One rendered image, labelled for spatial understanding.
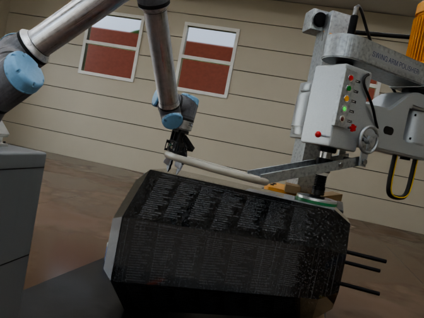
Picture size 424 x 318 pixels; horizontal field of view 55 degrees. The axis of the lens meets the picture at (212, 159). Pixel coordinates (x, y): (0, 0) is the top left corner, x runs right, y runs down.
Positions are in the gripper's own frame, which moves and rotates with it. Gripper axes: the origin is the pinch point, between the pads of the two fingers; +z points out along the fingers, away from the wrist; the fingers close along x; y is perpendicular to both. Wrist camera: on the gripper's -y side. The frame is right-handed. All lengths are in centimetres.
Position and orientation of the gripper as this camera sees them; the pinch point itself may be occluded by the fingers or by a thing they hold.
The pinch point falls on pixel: (173, 170)
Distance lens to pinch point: 196.9
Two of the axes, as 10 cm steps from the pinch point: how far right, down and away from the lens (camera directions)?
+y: -4.8, -1.1, -8.7
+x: 8.4, 2.3, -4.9
